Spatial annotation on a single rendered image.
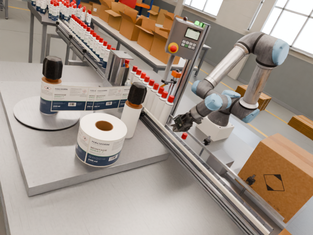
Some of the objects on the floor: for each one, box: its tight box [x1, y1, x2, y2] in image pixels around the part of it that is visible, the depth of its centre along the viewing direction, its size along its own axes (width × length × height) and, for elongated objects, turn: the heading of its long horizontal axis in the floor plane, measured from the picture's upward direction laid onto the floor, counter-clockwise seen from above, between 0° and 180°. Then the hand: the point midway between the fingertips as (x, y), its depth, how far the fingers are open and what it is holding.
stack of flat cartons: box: [235, 85, 272, 111], centre depth 517 cm, size 64×53×31 cm
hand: (174, 129), depth 132 cm, fingers closed
